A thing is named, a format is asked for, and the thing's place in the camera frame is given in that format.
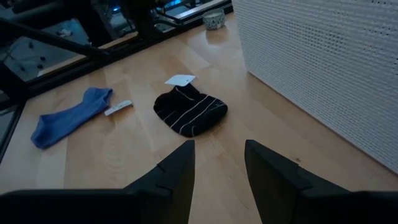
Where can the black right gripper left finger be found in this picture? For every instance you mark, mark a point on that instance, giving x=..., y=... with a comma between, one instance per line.
x=168, y=193

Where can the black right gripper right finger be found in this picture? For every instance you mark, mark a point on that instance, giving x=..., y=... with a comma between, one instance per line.
x=273, y=186

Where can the black white-striped sock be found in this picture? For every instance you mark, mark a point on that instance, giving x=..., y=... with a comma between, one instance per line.
x=189, y=112

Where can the white sock label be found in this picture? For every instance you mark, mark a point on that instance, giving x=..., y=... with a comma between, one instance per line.
x=118, y=107

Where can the white paper tag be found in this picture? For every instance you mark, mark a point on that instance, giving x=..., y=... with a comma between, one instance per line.
x=180, y=80

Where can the blue sock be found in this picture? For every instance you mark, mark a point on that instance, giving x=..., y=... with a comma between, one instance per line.
x=68, y=118

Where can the white plastic laundry bin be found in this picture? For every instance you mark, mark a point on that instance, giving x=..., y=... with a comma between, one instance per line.
x=326, y=68

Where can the patterned ceramic bowl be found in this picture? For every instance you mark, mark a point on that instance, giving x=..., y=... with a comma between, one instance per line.
x=214, y=19

